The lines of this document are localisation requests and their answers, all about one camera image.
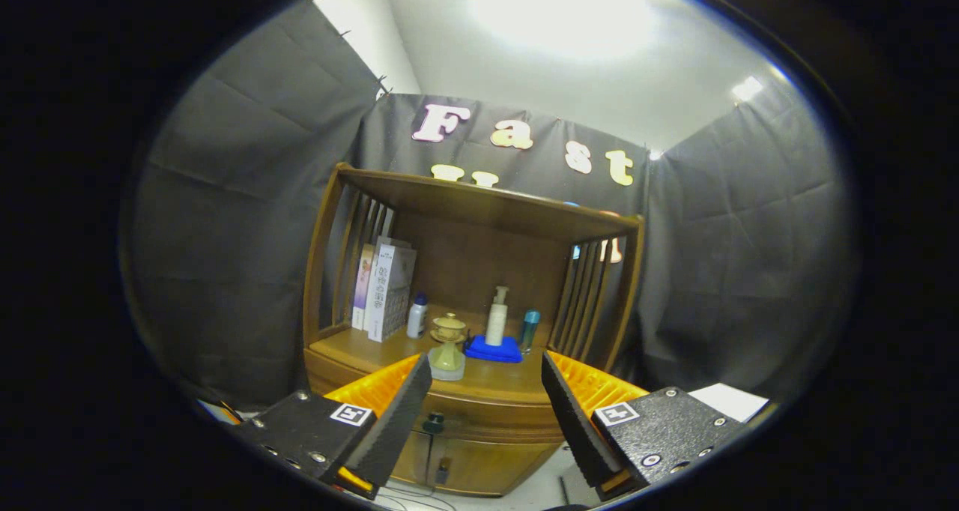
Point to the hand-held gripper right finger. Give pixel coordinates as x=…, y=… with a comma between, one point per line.
x=577, y=421

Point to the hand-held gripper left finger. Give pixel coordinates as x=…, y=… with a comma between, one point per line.
x=393, y=421

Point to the pale green ceramic ornament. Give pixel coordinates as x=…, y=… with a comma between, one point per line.
x=447, y=363

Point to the wooden cabinet door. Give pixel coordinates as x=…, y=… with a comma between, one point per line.
x=412, y=458
x=494, y=466

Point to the wooden countertop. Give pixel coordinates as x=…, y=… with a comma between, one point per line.
x=494, y=383

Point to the white drawer unit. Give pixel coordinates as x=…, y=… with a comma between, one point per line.
x=727, y=402

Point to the brown wooden cabinet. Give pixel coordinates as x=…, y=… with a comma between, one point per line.
x=479, y=271

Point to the blue tumbler bottle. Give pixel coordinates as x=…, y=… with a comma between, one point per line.
x=529, y=331

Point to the white bottle blue cap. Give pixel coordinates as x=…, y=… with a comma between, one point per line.
x=416, y=320

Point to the blue folded cloth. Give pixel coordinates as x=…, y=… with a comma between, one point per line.
x=494, y=353

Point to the yellow lidded teacup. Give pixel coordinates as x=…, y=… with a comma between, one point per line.
x=449, y=327

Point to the white pump bottle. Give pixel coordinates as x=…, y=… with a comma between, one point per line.
x=495, y=324

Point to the white book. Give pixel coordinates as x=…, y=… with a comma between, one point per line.
x=382, y=294

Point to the purple book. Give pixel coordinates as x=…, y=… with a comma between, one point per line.
x=361, y=286

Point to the black backdrop cloth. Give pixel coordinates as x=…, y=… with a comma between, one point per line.
x=225, y=234

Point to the small ceiling light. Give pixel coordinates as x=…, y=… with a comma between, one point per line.
x=747, y=88

